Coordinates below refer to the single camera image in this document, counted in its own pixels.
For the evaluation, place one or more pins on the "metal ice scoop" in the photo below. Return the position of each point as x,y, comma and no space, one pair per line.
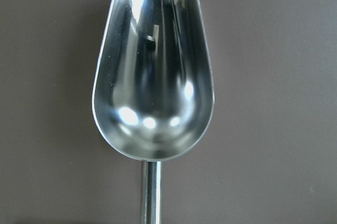
153,94

